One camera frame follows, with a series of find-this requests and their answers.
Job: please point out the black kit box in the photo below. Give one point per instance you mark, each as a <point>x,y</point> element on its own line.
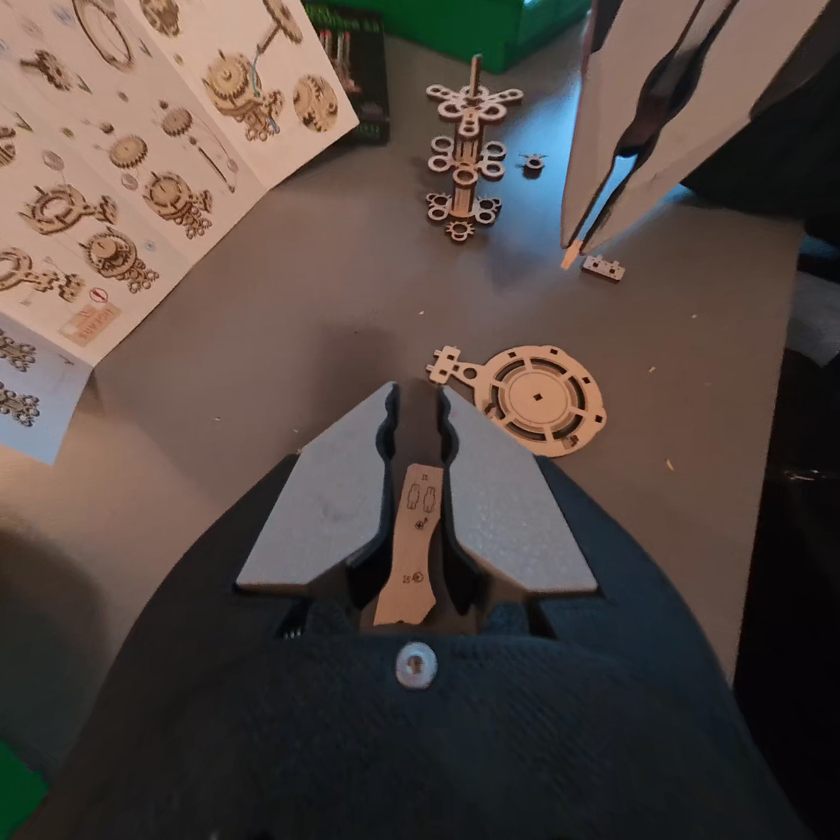
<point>367,79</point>

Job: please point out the wooden sheet with round cutout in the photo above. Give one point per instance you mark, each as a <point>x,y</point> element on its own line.
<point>413,558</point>

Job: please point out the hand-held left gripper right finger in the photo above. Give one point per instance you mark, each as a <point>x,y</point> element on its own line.
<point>512,525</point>

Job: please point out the small wooden pin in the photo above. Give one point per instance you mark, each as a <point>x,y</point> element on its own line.
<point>569,256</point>

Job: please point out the round wooden disc part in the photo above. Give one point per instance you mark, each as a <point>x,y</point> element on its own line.
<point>538,394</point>

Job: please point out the green plastic bin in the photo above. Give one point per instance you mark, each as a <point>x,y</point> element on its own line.
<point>459,33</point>
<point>19,794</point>

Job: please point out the small wooden connector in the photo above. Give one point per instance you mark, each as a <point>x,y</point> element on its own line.
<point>604,269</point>

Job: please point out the wooden flower tower assembly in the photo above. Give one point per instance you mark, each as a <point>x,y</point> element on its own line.
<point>469,144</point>

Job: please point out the person's dark trousers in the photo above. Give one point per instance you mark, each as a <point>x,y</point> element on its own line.
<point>800,590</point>

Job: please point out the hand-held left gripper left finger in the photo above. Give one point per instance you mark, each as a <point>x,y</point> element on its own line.
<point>328,518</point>

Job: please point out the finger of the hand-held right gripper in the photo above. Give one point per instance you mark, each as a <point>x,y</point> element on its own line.
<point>722,79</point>
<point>610,85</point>

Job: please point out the small wooden gear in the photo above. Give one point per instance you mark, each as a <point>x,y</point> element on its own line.
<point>528,167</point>

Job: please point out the printed instruction booklet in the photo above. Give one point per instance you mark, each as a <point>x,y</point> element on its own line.
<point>164,131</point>

